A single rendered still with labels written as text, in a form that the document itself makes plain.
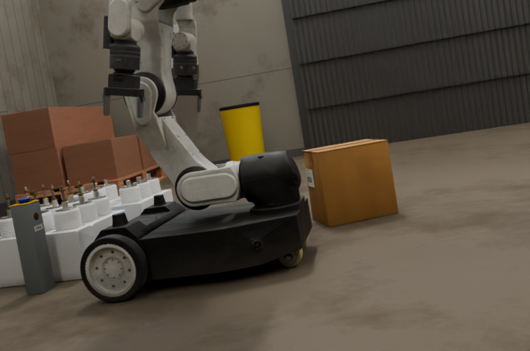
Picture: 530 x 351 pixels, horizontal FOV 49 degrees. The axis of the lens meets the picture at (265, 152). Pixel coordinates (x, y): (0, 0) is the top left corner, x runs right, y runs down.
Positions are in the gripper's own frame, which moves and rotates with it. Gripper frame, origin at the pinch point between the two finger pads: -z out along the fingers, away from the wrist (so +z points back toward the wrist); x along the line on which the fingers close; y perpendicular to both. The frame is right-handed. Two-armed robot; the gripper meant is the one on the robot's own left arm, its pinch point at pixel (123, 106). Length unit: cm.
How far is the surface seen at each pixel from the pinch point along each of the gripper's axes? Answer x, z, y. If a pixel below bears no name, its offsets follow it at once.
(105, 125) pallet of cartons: 197, -33, -364
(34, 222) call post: 38, -42, -14
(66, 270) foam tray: 33, -61, -26
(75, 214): 33, -42, -31
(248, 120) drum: 48, -17, -342
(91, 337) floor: -9, -57, 32
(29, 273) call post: 39, -60, -13
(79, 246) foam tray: 28, -52, -26
